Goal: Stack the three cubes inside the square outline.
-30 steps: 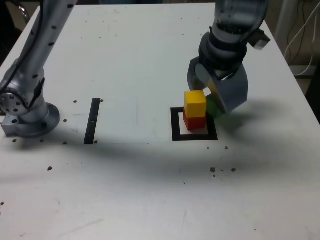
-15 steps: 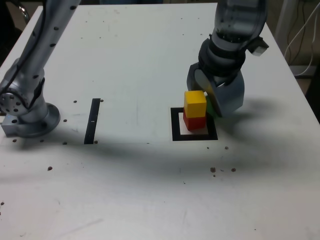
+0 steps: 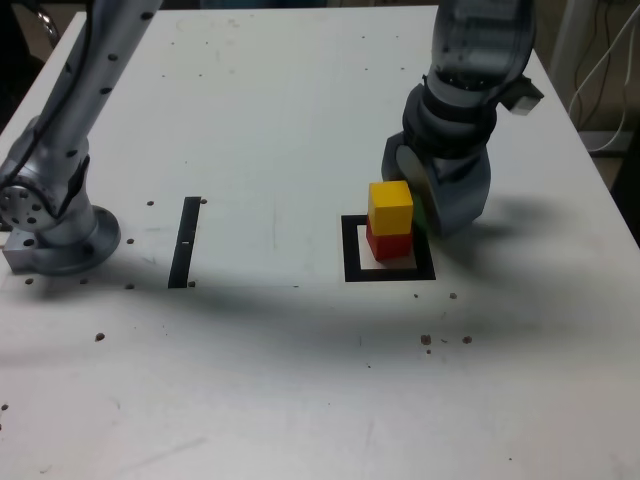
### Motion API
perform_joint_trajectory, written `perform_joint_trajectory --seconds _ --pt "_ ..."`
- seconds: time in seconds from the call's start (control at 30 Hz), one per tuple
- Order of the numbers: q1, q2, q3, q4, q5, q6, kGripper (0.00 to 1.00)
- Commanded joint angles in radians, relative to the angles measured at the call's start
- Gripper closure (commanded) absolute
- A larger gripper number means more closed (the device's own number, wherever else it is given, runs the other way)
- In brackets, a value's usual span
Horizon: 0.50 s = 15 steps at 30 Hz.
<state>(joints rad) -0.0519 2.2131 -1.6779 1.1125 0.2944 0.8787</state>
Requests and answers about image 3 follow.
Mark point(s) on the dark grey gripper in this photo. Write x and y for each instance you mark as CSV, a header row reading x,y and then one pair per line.
x,y
462,167

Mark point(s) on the green cube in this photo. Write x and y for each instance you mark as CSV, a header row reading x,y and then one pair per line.
x,y
419,217

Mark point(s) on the yellow cube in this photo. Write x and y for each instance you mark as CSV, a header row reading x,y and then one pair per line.
x,y
390,210

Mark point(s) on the red cube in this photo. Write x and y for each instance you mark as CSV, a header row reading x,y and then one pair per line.
x,y
390,247

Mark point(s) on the black tape square outline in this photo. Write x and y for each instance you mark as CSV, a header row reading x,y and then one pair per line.
x,y
350,250

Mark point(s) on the black tape strip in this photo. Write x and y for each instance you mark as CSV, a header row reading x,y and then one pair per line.
x,y
184,240

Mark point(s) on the white frame post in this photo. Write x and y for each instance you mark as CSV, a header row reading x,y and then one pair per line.
x,y
567,40

